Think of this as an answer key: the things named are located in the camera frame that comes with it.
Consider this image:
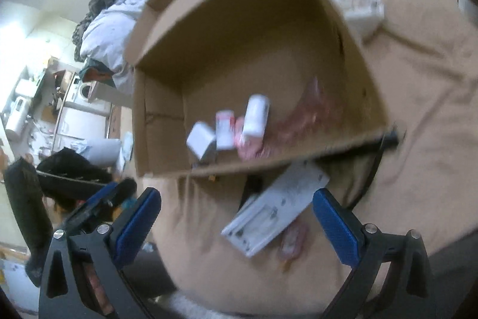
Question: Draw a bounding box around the white plastic bottle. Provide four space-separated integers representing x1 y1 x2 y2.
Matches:
241 94 270 138

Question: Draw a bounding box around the white paper sheet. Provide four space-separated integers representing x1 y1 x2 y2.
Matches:
119 134 134 163

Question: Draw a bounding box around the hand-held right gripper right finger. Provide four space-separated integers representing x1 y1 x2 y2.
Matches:
313 188 437 319

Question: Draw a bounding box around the white charger plug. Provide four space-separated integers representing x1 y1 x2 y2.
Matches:
186 122 218 161

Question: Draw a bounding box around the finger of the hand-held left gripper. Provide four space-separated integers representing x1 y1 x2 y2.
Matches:
79 182 119 216
109 178 139 208

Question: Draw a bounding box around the beige cabinet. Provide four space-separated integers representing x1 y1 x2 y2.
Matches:
90 80 133 140

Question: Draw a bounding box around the pale grey sack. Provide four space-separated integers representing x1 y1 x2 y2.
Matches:
80 138 124 166

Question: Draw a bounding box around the thin dark cable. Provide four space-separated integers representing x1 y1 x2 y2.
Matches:
351 147 385 207

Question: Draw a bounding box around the orange and teal cloth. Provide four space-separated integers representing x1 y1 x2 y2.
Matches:
80 63 116 84

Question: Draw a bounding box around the white kitchen cabinet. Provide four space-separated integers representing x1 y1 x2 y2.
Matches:
52 104 113 155

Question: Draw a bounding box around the white red-label pill bottle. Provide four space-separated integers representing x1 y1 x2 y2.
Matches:
215 110 237 151

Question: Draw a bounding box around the cardboard box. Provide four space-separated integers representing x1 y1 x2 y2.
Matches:
125 0 398 179

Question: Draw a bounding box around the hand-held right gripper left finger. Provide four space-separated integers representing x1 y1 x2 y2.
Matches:
38 187 162 319

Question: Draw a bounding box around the white washing machine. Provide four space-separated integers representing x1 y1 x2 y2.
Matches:
69 76 99 106

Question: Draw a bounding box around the flat white device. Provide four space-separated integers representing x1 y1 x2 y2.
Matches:
220 160 331 258

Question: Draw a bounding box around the lavender duvet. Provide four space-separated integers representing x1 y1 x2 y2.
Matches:
80 0 180 97

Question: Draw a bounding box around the person's left hand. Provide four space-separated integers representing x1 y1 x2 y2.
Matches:
84 259 114 318

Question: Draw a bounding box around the pink hair claw clip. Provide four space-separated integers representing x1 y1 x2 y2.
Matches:
276 76 337 140

